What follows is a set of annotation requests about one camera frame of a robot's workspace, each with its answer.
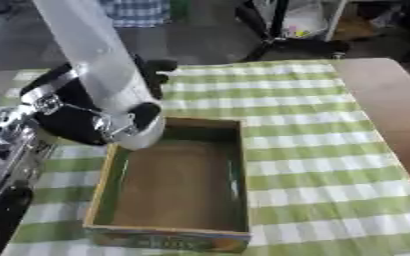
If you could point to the person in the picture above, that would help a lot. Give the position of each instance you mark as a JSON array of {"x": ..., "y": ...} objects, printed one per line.
[{"x": 137, "y": 12}]

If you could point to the black tripod stand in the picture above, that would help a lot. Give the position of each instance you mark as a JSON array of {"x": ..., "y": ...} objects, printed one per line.
[{"x": 272, "y": 31}]

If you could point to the tall white bottle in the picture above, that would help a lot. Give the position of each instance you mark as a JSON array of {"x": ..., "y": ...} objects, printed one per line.
[{"x": 100, "y": 66}]

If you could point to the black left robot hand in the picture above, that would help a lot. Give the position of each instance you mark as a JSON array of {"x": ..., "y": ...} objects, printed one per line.
[{"x": 68, "y": 118}]

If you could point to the white plastic bag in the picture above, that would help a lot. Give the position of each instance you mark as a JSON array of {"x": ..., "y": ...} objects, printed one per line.
[{"x": 305, "y": 16}]

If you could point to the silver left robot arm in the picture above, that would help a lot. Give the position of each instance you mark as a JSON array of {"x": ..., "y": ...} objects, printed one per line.
[{"x": 7, "y": 160}]

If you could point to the open cardboard box green inside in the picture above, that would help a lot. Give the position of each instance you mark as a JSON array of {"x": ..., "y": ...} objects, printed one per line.
[{"x": 173, "y": 186}]

